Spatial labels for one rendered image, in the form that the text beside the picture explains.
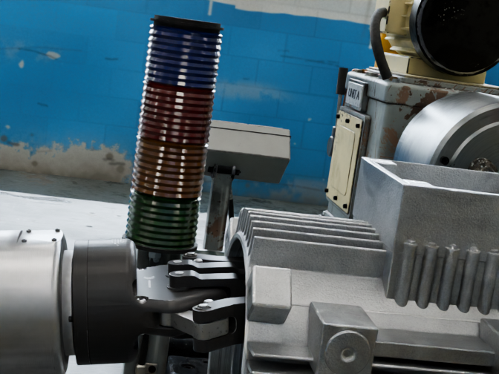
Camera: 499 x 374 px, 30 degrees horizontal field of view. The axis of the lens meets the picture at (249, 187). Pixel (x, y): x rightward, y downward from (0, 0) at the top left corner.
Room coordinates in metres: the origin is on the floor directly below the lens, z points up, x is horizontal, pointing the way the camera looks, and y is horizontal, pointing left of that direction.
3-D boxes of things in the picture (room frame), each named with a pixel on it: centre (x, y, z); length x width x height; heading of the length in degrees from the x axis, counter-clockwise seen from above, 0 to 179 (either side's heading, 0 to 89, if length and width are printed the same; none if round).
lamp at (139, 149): (0.76, 0.07, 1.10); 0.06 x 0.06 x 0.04
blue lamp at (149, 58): (0.76, 0.07, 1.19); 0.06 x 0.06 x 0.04
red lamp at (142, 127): (0.76, 0.07, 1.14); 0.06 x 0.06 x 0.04
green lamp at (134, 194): (0.76, 0.07, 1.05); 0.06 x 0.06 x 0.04
